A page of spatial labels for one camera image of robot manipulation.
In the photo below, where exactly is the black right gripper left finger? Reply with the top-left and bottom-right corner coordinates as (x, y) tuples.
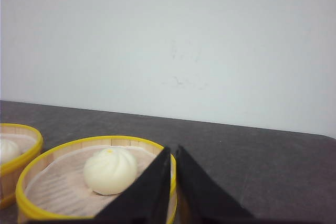
(94, 147), (171, 223)

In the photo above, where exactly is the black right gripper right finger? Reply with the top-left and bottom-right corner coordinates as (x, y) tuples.
(176, 145), (254, 223)

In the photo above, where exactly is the bamboo steamer basket yellow rim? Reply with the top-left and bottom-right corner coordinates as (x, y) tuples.
(16, 136), (177, 223)

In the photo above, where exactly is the white steamed bun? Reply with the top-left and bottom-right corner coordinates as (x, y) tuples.
(83, 147), (138, 195)
(1, 139), (21, 164)

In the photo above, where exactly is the white steamer liner cloth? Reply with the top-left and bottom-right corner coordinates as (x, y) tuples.
(25, 144), (169, 219)

